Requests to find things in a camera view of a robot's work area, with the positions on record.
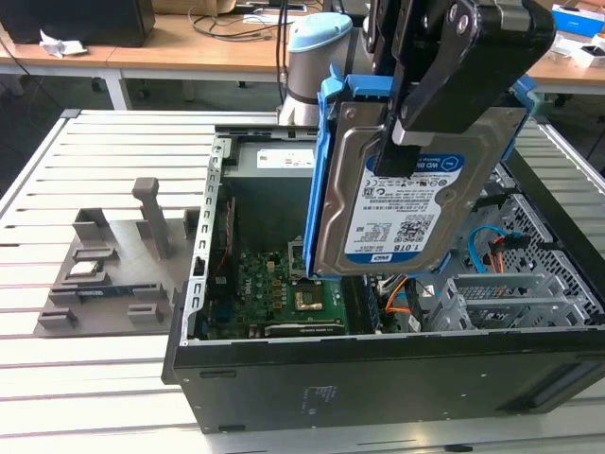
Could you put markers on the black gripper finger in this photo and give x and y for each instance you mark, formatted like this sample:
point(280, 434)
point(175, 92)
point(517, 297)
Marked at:
point(380, 33)
point(472, 71)

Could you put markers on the silver CPU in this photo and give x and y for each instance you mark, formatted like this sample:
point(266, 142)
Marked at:
point(85, 269)

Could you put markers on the white box with black inlay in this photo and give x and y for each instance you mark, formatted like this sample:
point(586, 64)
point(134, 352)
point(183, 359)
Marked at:
point(586, 54)

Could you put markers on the black PC case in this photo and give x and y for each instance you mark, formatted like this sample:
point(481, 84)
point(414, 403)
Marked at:
point(378, 388)

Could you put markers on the blue and white box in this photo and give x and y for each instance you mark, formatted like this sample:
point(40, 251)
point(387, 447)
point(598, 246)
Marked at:
point(579, 19)

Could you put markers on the installed RAM stick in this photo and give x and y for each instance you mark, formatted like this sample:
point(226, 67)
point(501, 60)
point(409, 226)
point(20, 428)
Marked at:
point(370, 307)

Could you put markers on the black graphics card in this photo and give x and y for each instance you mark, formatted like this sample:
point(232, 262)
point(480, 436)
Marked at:
point(302, 328)

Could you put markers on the grey metal disk bay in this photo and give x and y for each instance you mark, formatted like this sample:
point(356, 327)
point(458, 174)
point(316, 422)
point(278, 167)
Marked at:
point(501, 293)

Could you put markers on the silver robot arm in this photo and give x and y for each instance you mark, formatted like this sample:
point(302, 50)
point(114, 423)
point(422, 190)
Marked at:
point(312, 80)

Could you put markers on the CPU socket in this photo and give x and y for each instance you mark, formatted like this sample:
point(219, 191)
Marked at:
point(309, 300)

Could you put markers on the brown cardboard box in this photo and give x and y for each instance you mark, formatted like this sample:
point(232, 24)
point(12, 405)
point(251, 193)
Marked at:
point(189, 5)

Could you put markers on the grey power supply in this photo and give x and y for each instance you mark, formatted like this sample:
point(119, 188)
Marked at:
point(269, 198)

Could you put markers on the green motherboard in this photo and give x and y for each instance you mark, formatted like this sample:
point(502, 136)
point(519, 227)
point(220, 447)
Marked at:
point(269, 288)

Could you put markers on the grey parts rack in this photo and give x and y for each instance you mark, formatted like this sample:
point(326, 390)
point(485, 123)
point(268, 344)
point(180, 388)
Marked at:
point(118, 265)

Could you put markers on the crumpled white paper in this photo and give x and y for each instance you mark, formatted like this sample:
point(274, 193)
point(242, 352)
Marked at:
point(61, 45)

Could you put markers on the black RAM slot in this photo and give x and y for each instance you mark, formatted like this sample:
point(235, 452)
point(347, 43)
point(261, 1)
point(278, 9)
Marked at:
point(350, 307)

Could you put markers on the hard disk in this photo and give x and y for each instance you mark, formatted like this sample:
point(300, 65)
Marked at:
point(402, 227)

